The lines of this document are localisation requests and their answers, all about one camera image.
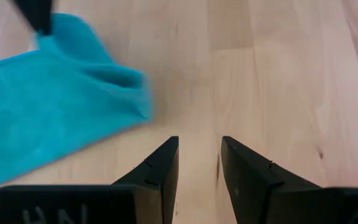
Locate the teal microfiber towel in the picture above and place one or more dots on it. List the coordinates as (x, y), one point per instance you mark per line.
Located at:
(42, 109)

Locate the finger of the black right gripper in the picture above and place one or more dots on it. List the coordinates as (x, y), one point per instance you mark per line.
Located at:
(36, 12)

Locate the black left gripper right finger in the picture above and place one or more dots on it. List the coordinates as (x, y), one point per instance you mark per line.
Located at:
(253, 193)

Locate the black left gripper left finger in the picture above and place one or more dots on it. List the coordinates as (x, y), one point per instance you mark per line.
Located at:
(154, 186)

